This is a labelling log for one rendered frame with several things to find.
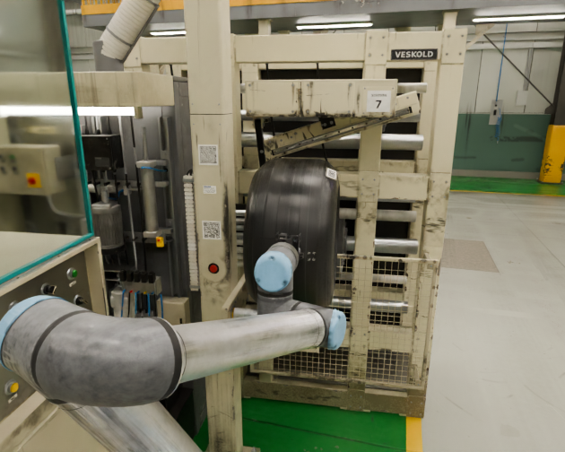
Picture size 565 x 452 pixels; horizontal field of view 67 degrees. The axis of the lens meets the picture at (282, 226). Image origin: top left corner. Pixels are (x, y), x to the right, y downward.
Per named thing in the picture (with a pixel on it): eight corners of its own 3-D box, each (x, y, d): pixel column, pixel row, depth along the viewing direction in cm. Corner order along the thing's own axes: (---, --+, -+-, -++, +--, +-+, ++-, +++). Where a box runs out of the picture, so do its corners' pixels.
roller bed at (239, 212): (227, 268, 214) (225, 210, 205) (235, 257, 228) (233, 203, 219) (266, 270, 210) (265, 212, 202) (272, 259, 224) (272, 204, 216)
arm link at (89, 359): (97, 339, 47) (354, 305, 103) (39, 314, 54) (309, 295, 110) (81, 445, 47) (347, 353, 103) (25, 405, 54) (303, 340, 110)
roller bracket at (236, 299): (221, 331, 165) (221, 308, 162) (247, 288, 203) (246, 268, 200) (230, 332, 165) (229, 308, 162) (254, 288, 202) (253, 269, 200)
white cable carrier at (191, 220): (190, 290, 177) (183, 175, 163) (195, 285, 181) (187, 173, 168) (200, 291, 176) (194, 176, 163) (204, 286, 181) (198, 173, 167)
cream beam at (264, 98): (245, 117, 178) (244, 80, 174) (257, 115, 202) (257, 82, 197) (395, 118, 168) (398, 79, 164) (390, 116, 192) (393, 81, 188)
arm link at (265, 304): (285, 348, 103) (286, 298, 101) (248, 335, 110) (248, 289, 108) (306, 334, 111) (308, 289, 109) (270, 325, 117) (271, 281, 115)
